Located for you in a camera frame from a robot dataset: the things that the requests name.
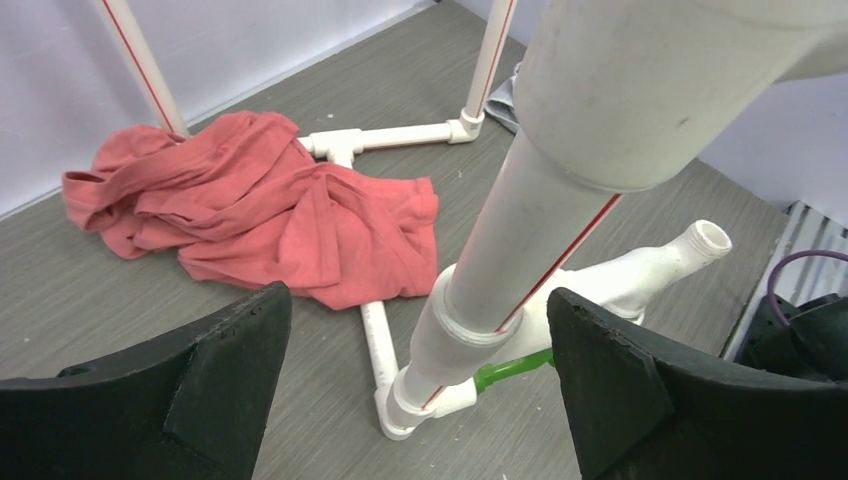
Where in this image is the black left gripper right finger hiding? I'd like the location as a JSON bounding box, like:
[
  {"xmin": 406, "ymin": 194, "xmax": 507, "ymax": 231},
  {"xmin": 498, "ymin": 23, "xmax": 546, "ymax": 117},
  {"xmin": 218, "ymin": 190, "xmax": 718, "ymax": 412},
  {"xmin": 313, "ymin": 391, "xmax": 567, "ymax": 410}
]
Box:
[{"xmin": 547, "ymin": 287, "xmax": 847, "ymax": 479}]

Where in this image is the grey cloth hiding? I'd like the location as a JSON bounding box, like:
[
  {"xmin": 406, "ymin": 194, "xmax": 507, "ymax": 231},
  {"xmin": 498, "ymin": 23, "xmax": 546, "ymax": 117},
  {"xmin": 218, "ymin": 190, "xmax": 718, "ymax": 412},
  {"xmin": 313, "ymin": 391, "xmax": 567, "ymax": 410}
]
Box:
[{"xmin": 484, "ymin": 62, "xmax": 521, "ymax": 135}]

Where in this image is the red cloth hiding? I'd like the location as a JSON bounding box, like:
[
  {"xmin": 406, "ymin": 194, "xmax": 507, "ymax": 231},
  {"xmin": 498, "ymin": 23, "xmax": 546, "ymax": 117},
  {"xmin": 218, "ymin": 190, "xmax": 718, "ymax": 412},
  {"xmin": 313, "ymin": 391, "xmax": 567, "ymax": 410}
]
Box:
[{"xmin": 62, "ymin": 112, "xmax": 439, "ymax": 310}]

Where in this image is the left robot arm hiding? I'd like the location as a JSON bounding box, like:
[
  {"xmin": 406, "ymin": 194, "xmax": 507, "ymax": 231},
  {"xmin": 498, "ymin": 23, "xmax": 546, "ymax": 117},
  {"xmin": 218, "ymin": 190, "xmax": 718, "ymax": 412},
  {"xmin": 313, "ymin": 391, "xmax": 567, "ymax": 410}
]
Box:
[{"xmin": 1, "ymin": 282, "xmax": 847, "ymax": 479}]

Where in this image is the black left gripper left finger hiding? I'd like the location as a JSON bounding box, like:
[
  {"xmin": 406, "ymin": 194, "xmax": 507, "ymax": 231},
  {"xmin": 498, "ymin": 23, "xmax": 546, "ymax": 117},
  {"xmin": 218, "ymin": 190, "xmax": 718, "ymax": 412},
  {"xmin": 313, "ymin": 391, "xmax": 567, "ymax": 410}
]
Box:
[{"xmin": 1, "ymin": 282, "xmax": 292, "ymax": 479}]

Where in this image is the white PVC pipe frame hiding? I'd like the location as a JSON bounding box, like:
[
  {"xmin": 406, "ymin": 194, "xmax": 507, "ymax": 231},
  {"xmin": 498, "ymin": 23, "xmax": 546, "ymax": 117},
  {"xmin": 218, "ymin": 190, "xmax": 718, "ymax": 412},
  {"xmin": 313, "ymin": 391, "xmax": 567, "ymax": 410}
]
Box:
[{"xmin": 92, "ymin": 0, "xmax": 848, "ymax": 443}]

